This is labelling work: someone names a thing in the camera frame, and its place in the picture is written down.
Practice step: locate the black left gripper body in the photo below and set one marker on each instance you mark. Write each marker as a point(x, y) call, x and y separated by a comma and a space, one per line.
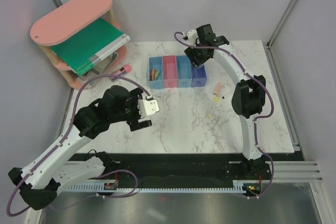
point(130, 112)

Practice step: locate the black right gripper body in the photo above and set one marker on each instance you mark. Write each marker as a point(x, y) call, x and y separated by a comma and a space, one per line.
point(198, 54)

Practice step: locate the pink capped clear tube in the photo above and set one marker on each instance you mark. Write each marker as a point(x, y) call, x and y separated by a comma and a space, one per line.
point(121, 72)

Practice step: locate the green mini stapler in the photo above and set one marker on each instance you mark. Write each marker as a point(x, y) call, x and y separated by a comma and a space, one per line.
point(157, 74)

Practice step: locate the pink eraser stick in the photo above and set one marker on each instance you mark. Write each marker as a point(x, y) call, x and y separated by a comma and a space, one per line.
point(217, 89)

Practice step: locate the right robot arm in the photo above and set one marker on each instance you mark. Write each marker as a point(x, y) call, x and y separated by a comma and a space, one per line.
point(248, 98)

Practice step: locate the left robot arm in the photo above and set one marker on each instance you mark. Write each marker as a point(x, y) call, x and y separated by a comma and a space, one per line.
point(40, 182)

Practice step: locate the sky blue drawer bin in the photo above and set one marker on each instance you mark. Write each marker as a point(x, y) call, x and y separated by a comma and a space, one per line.
point(184, 75)

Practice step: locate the purple blue drawer bin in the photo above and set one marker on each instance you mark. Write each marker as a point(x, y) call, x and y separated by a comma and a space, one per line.
point(199, 77)

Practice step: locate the pink drawer bin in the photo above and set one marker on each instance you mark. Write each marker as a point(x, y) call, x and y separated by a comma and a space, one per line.
point(169, 71)

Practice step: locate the light blue drawer bin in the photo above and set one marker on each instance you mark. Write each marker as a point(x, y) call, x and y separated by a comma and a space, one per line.
point(156, 63)

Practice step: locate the yellow tipped white pen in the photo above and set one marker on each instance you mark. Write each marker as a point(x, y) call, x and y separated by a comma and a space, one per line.
point(213, 106)

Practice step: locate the black tipped white pen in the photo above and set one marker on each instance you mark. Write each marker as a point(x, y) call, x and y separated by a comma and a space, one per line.
point(226, 96)

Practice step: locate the green binder book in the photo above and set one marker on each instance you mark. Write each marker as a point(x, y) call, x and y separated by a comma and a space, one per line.
point(90, 46)

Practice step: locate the pink oval shelf rack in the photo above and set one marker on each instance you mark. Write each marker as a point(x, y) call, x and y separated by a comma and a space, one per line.
point(65, 21)

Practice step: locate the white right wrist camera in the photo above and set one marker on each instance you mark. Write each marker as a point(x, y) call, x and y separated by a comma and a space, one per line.
point(190, 37)

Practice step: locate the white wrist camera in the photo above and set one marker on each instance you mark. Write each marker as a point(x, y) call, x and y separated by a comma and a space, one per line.
point(190, 37)
point(148, 106)

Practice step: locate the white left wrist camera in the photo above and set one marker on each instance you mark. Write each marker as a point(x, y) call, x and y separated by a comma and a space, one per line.
point(148, 106)

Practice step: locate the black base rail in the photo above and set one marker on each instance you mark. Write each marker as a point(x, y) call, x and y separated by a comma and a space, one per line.
point(182, 168)

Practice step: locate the white cable duct strip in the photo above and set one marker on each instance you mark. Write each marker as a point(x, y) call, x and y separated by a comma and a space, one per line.
point(103, 186)

